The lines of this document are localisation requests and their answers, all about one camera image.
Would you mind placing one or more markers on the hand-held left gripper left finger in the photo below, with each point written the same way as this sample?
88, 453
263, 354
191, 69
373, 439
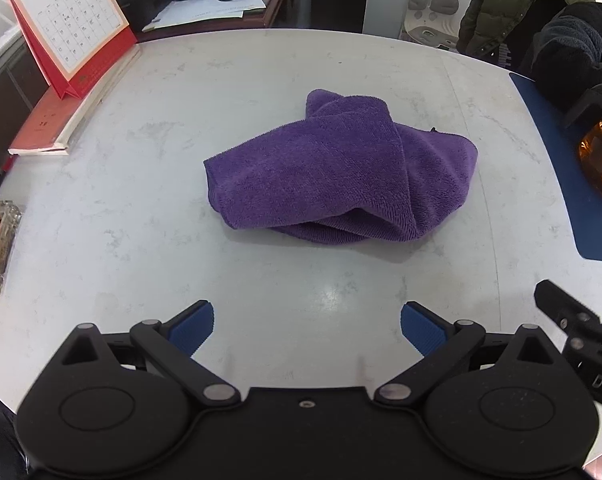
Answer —
196, 325

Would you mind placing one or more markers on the glass teapot amber tea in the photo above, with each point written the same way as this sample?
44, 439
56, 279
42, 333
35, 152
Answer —
601, 160

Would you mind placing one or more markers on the purple towel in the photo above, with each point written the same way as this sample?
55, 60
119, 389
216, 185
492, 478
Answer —
331, 170

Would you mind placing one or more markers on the olive green puffer jacket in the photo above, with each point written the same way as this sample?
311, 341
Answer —
506, 5

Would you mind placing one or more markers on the glass ashtray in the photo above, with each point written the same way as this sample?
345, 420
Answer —
3, 245

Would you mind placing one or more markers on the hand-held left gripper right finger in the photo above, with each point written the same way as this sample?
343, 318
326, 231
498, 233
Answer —
423, 330

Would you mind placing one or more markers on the red desk calendar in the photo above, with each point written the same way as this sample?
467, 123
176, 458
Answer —
71, 20

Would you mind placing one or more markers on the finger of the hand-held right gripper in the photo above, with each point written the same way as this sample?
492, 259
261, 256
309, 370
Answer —
561, 302

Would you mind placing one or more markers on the white paper sheets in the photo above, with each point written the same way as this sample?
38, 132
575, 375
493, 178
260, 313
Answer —
206, 10

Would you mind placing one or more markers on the dark wooden desk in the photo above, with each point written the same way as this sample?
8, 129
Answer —
276, 5

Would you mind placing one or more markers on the blue table mat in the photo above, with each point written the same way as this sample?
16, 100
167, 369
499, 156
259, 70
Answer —
556, 160

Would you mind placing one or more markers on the pink textbook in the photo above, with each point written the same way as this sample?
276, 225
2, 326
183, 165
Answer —
46, 125

